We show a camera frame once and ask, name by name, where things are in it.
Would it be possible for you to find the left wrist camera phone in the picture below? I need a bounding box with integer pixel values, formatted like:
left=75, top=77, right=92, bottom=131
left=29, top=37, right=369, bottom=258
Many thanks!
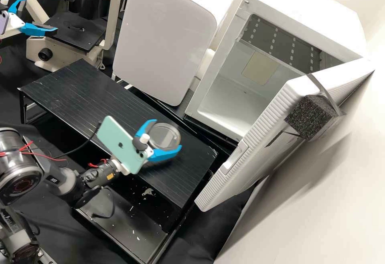
left=0, top=0, right=9, bottom=35

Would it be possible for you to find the black platform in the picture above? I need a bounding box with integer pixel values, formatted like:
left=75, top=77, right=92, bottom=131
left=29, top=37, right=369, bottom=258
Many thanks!
left=18, top=59, right=218, bottom=232
left=111, top=74, right=241, bottom=156

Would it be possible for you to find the black cable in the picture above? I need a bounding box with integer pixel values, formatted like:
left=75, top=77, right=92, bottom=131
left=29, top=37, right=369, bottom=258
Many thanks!
left=54, top=122, right=102, bottom=160

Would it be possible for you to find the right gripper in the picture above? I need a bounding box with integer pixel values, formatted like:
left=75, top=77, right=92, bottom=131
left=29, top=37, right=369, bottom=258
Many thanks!
left=137, top=119, right=183, bottom=164

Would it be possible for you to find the petri dish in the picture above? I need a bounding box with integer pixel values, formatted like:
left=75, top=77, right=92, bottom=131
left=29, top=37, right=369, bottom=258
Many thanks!
left=147, top=122, right=182, bottom=154

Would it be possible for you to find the black tray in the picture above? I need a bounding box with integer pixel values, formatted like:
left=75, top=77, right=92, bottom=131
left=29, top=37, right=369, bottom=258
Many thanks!
left=72, top=183, right=178, bottom=264

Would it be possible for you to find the right wrist camera phone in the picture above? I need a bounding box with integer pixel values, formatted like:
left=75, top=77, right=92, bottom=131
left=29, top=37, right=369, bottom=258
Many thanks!
left=95, top=115, right=150, bottom=175

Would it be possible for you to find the white box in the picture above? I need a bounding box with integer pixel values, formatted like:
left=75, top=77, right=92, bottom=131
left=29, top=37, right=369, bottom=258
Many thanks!
left=111, top=0, right=238, bottom=107

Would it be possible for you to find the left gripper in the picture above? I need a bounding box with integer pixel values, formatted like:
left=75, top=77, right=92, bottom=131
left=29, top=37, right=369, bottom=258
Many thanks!
left=4, top=0, right=59, bottom=37

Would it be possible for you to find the white incubator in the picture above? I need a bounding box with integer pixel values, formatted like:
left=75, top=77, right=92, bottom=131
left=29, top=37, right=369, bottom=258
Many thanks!
left=183, top=0, right=366, bottom=144

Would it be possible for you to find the wrist camera phone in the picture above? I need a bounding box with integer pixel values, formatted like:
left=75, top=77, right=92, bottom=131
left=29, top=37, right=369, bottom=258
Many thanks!
left=0, top=0, right=9, bottom=35
left=95, top=115, right=150, bottom=175

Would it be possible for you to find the incubator door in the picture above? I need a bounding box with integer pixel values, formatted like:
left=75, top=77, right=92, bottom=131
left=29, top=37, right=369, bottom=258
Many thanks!
left=194, top=58, right=377, bottom=214

